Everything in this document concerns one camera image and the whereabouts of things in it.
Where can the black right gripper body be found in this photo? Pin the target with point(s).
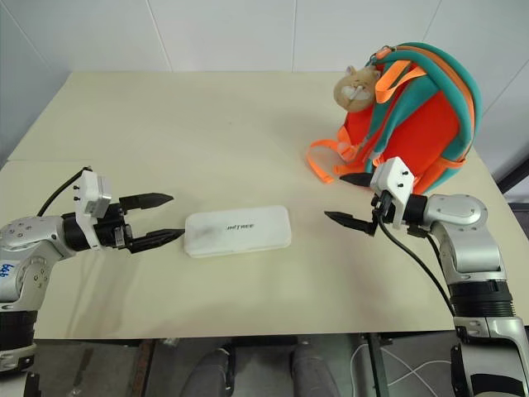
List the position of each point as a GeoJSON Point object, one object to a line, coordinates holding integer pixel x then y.
{"type": "Point", "coordinates": [382, 203]}

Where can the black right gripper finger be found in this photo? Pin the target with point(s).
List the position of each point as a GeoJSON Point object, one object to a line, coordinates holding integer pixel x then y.
{"type": "Point", "coordinates": [357, 179]}
{"type": "Point", "coordinates": [351, 221]}

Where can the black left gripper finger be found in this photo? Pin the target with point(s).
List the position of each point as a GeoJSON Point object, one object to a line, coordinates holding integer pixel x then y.
{"type": "Point", "coordinates": [146, 200]}
{"type": "Point", "coordinates": [157, 239]}

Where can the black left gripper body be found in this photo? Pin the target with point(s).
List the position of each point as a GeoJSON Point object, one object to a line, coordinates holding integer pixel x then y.
{"type": "Point", "coordinates": [113, 231]}

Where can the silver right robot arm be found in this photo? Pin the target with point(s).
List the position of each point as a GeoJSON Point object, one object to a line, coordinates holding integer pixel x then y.
{"type": "Point", "coordinates": [467, 215]}

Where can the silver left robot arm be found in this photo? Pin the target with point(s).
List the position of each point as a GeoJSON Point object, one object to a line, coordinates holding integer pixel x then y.
{"type": "Point", "coordinates": [29, 236]}

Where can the white plastic pencil case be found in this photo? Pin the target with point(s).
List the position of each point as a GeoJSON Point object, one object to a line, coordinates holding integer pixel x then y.
{"type": "Point", "coordinates": [239, 237]}

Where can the orange and teal backpack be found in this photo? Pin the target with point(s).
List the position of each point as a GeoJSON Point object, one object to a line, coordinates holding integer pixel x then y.
{"type": "Point", "coordinates": [425, 124]}

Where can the beige plush hamster charm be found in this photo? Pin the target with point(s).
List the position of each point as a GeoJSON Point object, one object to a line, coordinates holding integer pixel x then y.
{"type": "Point", "coordinates": [355, 89]}

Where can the dark rounded shape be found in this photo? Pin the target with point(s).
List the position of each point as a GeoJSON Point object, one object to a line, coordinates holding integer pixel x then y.
{"type": "Point", "coordinates": [310, 370]}
{"type": "Point", "coordinates": [213, 370]}

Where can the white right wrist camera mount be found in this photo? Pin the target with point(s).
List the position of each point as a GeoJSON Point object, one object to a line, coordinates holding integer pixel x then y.
{"type": "Point", "coordinates": [392, 178]}

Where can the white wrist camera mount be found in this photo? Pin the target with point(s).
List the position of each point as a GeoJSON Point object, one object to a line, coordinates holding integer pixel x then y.
{"type": "Point", "coordinates": [392, 178]}
{"type": "Point", "coordinates": [88, 199]}

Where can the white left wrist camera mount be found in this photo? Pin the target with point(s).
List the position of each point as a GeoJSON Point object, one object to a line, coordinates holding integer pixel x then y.
{"type": "Point", "coordinates": [88, 199]}

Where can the black table frame bar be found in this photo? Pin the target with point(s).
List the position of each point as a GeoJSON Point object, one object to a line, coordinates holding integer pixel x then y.
{"type": "Point", "coordinates": [375, 366]}

